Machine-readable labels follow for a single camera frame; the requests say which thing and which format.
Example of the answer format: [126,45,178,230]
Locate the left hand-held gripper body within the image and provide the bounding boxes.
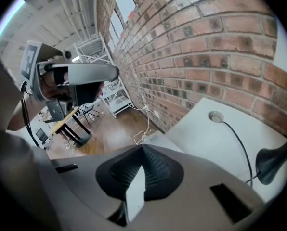
[20,40,76,124]

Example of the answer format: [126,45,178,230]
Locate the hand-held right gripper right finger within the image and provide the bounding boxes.
[142,143,265,231]

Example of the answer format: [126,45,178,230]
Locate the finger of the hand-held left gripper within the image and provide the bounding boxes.
[74,80,104,107]
[47,63,120,85]

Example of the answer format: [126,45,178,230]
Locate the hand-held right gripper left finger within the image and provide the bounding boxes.
[50,144,146,228]

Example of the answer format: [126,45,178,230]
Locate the black lamp cable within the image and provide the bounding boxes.
[220,120,262,188]

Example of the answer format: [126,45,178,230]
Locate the black lamp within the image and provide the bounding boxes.
[255,131,287,186]

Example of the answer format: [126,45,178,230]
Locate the person's left forearm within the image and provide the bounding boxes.
[5,93,52,132]

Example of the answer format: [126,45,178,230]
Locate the person's left hand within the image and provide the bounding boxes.
[42,69,71,99]

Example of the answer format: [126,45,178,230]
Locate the black folding chair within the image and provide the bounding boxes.
[78,103,101,125]

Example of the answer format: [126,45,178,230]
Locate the white metal shelf rack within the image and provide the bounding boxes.
[73,31,135,119]

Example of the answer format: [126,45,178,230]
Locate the wooden table with black legs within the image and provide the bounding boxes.
[44,106,93,147]

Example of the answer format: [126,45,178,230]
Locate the black office chair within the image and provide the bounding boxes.
[35,128,50,146]

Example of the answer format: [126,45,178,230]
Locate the person's gray shirt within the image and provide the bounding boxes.
[0,46,69,231]

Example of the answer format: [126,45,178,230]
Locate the window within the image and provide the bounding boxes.
[108,0,137,54]

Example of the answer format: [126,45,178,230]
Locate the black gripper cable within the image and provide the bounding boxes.
[21,81,41,148]

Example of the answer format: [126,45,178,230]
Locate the gray desk cable grommet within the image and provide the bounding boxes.
[208,110,225,124]

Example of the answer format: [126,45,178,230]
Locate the white floor cable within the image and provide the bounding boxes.
[114,92,151,145]

